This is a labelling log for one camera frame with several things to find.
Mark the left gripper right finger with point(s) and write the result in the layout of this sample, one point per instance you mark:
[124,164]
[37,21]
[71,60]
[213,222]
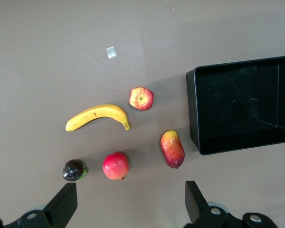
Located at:
[197,204]

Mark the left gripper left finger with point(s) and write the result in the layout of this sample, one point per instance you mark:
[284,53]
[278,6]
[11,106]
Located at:
[59,206]

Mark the yellow banana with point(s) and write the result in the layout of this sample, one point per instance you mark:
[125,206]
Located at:
[99,112]

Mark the black plastic box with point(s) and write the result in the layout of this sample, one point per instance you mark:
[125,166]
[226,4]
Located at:
[240,107]

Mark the red yellow apple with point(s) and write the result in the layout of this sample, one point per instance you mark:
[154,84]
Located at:
[141,98]

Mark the dark purple eggplant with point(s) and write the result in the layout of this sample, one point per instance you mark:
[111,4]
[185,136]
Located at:
[72,170]

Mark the red yellow mango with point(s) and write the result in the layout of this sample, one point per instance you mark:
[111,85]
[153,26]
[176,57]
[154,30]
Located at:
[172,149]

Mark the red pomegranate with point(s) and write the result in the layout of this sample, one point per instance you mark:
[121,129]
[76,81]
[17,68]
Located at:
[115,166]

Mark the small clear tape piece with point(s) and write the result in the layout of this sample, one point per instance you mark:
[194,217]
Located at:
[111,52]

